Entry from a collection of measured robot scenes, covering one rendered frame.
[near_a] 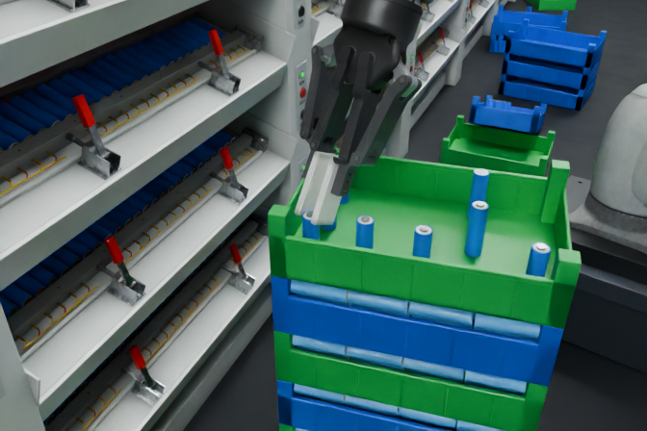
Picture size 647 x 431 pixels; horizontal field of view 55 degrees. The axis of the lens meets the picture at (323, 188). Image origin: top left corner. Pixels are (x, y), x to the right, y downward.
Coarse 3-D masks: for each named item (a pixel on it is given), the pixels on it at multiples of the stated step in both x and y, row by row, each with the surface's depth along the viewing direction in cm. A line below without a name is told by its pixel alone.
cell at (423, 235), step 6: (420, 228) 62; (426, 228) 62; (414, 234) 62; (420, 234) 62; (426, 234) 62; (414, 240) 63; (420, 240) 62; (426, 240) 62; (414, 246) 63; (420, 246) 62; (426, 246) 62; (414, 252) 63; (420, 252) 63; (426, 252) 63
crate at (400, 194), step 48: (384, 192) 80; (432, 192) 79; (528, 192) 75; (288, 240) 63; (336, 240) 72; (384, 240) 71; (432, 240) 71; (528, 240) 71; (384, 288) 63; (432, 288) 61; (480, 288) 60; (528, 288) 58
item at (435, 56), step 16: (432, 32) 229; (448, 32) 231; (464, 32) 230; (416, 48) 213; (432, 48) 222; (448, 48) 220; (416, 64) 207; (432, 64) 211; (432, 80) 211; (416, 96) 190
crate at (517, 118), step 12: (492, 96) 213; (480, 108) 187; (492, 108) 186; (516, 108) 211; (540, 108) 180; (480, 120) 188; (492, 120) 186; (504, 120) 185; (516, 120) 184; (528, 120) 182; (540, 120) 190; (528, 132) 183
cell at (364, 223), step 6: (360, 216) 64; (366, 216) 64; (360, 222) 63; (366, 222) 63; (372, 222) 63; (360, 228) 63; (366, 228) 63; (372, 228) 64; (360, 234) 64; (366, 234) 64; (372, 234) 64; (360, 240) 64; (366, 240) 64; (372, 240) 64; (360, 246) 65; (366, 246) 64; (372, 246) 65
